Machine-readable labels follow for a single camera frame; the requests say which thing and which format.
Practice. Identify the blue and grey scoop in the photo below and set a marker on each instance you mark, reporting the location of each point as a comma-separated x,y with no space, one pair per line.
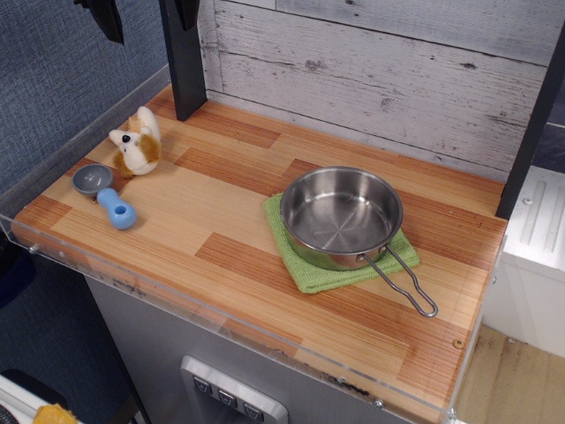
95,181

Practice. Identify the green folded cloth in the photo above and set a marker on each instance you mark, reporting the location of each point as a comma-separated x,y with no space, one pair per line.
311,279

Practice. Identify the plush corgi dog toy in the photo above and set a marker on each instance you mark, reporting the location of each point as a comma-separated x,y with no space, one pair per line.
139,147

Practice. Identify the silver dispenser button panel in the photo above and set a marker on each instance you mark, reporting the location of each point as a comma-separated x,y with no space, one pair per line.
241,403

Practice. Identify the yellow object at bottom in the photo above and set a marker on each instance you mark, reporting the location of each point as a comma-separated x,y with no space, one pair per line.
54,414

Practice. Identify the silver pot with wire handle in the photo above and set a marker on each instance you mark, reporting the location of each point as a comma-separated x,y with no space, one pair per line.
344,218

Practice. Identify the white aluminium box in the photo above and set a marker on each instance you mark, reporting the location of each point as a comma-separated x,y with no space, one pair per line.
526,299

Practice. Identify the dark left vertical post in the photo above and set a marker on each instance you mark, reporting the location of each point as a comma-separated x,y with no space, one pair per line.
185,62

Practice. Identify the clear acrylic table guard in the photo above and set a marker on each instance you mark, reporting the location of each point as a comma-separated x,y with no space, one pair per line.
204,252

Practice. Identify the dark right vertical post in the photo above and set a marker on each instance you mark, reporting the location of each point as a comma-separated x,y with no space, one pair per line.
534,130

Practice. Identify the dark vertical post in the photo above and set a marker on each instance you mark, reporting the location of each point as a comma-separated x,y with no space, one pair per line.
534,130
185,62

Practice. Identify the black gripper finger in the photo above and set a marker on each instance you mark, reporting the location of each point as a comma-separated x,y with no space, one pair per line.
188,11
106,16

